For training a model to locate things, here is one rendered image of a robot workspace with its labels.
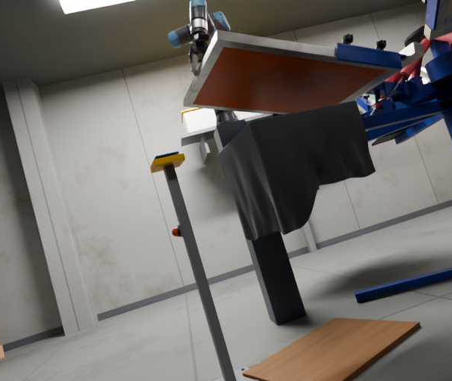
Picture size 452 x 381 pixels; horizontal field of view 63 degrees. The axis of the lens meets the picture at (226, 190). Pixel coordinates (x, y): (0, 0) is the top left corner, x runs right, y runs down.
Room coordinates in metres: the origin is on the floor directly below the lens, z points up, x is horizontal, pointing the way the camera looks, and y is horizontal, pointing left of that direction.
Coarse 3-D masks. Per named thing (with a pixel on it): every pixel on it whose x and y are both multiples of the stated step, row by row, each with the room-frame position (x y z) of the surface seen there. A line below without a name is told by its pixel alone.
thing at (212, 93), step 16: (208, 80) 1.52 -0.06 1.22; (208, 96) 1.67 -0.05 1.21; (224, 96) 1.68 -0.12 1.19; (240, 96) 1.69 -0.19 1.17; (256, 96) 1.70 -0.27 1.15; (272, 96) 1.71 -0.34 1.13; (288, 96) 1.72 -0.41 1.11; (304, 96) 1.73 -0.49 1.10; (320, 96) 1.74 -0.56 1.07; (336, 96) 1.75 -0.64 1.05; (288, 112) 1.91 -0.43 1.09
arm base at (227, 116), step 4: (220, 112) 2.21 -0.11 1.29; (224, 112) 2.20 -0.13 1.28; (228, 112) 2.20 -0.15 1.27; (232, 112) 2.22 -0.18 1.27; (216, 116) 2.24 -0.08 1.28; (220, 116) 2.21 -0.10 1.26; (224, 116) 2.19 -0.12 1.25; (228, 116) 2.19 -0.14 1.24; (232, 116) 2.20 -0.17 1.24; (236, 116) 2.23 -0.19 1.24; (216, 120) 2.24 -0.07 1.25; (220, 120) 2.21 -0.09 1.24; (224, 120) 2.18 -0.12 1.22; (228, 120) 2.18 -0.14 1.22; (232, 120) 2.19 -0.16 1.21; (236, 120) 2.20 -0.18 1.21; (216, 124) 2.23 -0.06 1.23; (220, 124) 2.20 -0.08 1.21
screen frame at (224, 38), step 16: (224, 32) 1.24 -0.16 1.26; (208, 48) 1.34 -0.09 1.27; (240, 48) 1.29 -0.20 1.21; (256, 48) 1.30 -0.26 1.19; (272, 48) 1.30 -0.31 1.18; (288, 48) 1.32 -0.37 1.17; (304, 48) 1.34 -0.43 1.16; (320, 48) 1.37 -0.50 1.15; (208, 64) 1.39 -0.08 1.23; (352, 64) 1.45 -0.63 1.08; (192, 96) 1.67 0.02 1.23; (352, 96) 1.76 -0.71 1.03; (256, 112) 1.89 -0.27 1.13; (272, 112) 1.90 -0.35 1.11
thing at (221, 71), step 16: (224, 48) 1.29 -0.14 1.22; (224, 64) 1.40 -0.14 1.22; (240, 64) 1.40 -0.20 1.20; (256, 64) 1.41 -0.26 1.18; (272, 64) 1.42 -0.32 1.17; (288, 64) 1.42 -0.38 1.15; (304, 64) 1.43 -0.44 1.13; (320, 64) 1.44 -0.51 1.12; (336, 64) 1.44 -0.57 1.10; (224, 80) 1.53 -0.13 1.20; (240, 80) 1.54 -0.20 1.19; (256, 80) 1.54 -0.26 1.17; (272, 80) 1.55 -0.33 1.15; (288, 80) 1.56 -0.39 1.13; (304, 80) 1.57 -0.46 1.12; (320, 80) 1.57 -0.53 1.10; (336, 80) 1.58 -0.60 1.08; (352, 80) 1.59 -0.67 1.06; (368, 80) 1.60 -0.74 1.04
